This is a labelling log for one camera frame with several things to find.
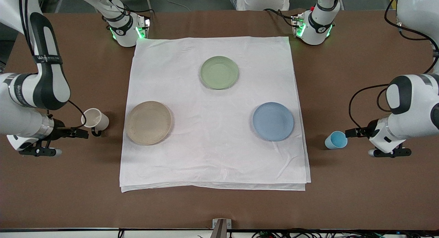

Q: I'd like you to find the beige gray plate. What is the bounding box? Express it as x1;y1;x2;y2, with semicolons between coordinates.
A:
125;100;173;146

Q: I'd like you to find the blue plate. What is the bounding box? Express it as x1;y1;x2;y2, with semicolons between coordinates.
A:
252;102;295;142

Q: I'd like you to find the green plate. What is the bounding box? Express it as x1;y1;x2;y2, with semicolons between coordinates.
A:
200;56;239;90

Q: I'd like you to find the black base cable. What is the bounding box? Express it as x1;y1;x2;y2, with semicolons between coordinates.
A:
99;0;155;17
263;8;296;27

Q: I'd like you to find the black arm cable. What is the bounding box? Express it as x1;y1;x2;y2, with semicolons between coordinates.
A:
19;0;87;129
349;0;439;129

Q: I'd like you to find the black right base cable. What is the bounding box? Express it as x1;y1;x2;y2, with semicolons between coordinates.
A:
99;0;155;17

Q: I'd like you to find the white cloth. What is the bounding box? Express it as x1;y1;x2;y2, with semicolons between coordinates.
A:
119;36;312;193

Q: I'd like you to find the black left base cable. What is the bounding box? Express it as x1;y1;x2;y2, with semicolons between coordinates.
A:
263;8;296;27

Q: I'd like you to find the white mug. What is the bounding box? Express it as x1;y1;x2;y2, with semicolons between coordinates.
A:
81;108;110;137

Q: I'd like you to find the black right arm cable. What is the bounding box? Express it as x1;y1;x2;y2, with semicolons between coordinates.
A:
19;0;87;129

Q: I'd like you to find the thin floor cable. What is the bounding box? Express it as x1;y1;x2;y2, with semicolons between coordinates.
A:
165;0;193;12

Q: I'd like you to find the blue cup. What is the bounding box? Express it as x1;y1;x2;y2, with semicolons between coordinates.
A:
324;130;348;150

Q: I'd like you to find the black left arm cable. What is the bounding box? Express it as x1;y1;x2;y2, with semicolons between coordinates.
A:
349;0;439;129

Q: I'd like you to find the metal table bracket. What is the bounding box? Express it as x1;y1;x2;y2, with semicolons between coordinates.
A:
212;218;232;238

